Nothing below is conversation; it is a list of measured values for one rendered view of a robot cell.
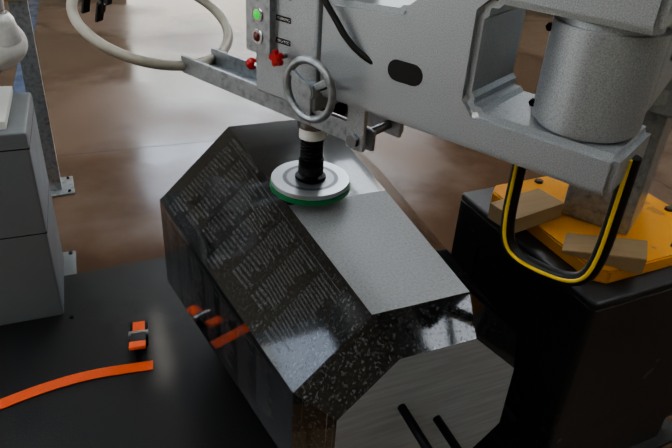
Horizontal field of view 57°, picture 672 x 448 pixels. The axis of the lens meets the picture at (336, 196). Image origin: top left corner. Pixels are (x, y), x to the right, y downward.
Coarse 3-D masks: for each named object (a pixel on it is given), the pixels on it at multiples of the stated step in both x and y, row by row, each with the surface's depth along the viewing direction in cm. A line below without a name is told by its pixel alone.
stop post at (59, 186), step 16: (16, 0) 279; (16, 16) 282; (32, 32) 288; (32, 48) 291; (32, 64) 294; (32, 80) 298; (32, 96) 301; (48, 128) 312; (48, 144) 315; (48, 160) 319; (48, 176) 323; (64, 192) 327
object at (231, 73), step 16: (192, 64) 174; (208, 64) 170; (224, 64) 182; (240, 64) 177; (208, 80) 171; (224, 80) 167; (240, 80) 163; (240, 96) 165; (256, 96) 161; (272, 96) 157; (288, 112) 155; (320, 112) 148; (368, 112) 153; (320, 128) 150; (336, 128) 146; (368, 128) 141; (384, 128) 147; (400, 128) 148; (352, 144) 140; (368, 144) 142
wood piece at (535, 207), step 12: (528, 192) 183; (540, 192) 183; (492, 204) 176; (528, 204) 177; (540, 204) 177; (552, 204) 178; (492, 216) 177; (516, 216) 170; (528, 216) 172; (540, 216) 175; (552, 216) 179; (516, 228) 171; (528, 228) 175
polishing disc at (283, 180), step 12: (276, 168) 171; (288, 168) 171; (324, 168) 172; (336, 168) 173; (276, 180) 165; (288, 180) 165; (336, 180) 166; (348, 180) 167; (288, 192) 159; (300, 192) 160; (312, 192) 160; (324, 192) 160; (336, 192) 161
